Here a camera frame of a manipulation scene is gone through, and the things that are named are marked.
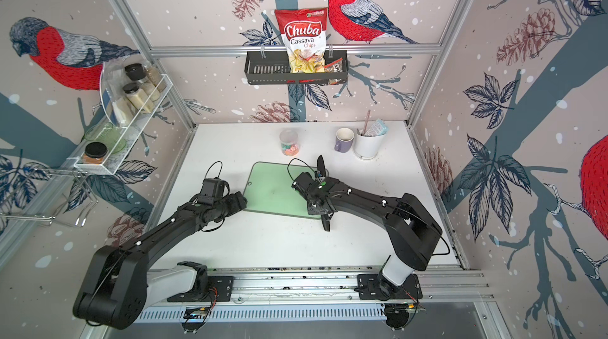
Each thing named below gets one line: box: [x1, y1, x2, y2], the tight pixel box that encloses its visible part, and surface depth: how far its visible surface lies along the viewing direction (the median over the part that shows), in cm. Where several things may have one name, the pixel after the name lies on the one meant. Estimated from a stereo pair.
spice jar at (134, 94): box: [122, 82, 156, 115], surface depth 78 cm
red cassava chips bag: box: [274, 7, 328, 74], surface depth 83 cm
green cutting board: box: [243, 161, 322, 220], surface depth 97 cm
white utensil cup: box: [354, 133, 387, 160], surface depth 105 cm
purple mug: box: [334, 127, 355, 153], surface depth 106 cm
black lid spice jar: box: [124, 63, 161, 102], surface depth 81 cm
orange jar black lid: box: [82, 141, 108, 165], surface depth 61 cm
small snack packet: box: [324, 57, 343, 73], surface depth 88 cm
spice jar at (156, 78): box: [146, 66, 168, 93], surface depth 87 cm
